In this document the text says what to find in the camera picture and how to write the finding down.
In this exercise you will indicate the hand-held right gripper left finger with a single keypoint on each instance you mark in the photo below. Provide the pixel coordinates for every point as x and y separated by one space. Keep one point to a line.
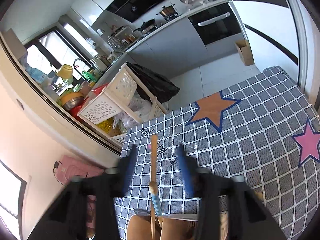
127 170

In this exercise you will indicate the white refrigerator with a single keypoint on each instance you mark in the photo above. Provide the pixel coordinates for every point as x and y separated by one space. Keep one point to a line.
262 17

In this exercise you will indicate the white plastic utensil holder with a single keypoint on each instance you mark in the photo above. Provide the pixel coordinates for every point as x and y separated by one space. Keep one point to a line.
175 227

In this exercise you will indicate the white plastic storage cart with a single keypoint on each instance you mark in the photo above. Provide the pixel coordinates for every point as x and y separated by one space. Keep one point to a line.
112 100

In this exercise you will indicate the plain wooden chopstick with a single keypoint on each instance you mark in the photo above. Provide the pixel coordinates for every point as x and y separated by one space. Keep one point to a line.
153 160

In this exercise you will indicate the black built-in oven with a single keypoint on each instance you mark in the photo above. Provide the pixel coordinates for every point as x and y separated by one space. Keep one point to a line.
215 22

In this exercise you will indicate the clear plastic bags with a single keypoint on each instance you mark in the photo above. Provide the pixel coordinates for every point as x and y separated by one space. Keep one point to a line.
135 112

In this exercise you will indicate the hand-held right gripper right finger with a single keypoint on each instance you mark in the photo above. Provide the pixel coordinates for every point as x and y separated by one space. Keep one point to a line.
186 172

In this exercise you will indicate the white sliding door frame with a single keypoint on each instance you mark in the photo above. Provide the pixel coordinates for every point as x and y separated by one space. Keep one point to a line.
300 30

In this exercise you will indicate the wall switch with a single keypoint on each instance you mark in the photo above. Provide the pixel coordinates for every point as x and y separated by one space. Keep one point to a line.
20 104

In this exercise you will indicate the black wok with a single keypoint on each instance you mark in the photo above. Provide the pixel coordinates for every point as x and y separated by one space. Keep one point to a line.
147 27

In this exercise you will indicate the black kitchen faucet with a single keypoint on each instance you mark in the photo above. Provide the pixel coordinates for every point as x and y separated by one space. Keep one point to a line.
80 66

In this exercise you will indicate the cardboard box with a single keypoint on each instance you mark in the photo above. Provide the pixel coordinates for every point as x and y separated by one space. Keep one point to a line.
244 52

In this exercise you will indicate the grey checked star tablecloth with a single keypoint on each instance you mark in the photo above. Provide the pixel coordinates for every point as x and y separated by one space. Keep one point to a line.
250 155

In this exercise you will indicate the pink folding stool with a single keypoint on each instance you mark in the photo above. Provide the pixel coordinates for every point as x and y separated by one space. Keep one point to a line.
75 170

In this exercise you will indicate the black range hood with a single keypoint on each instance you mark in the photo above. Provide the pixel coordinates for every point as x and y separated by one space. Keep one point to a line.
140 0

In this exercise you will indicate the gold foil bag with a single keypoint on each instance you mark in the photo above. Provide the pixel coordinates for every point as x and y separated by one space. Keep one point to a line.
106 125

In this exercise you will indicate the glass kettle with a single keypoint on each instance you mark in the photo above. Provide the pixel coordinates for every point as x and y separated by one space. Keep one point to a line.
116 43

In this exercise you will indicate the yellow bowl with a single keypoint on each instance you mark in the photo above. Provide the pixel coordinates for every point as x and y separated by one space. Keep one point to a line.
64 71

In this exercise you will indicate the countertop spice rack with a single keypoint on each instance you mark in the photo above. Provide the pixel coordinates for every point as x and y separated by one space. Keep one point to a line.
122 31

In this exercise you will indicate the black trash bag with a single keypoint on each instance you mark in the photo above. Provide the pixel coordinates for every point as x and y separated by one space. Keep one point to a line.
152 80

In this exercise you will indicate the kitchen window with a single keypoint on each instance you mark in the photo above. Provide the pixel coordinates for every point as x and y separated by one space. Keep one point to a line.
57 47

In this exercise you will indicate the white upper cabinets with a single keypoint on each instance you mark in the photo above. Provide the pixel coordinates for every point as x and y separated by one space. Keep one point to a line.
95 7

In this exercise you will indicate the steel cooking pot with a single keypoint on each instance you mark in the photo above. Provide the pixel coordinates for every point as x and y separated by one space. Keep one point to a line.
167 11

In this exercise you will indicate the steel mixing bowl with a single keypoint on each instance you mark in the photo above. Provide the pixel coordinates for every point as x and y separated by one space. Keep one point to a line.
72 101

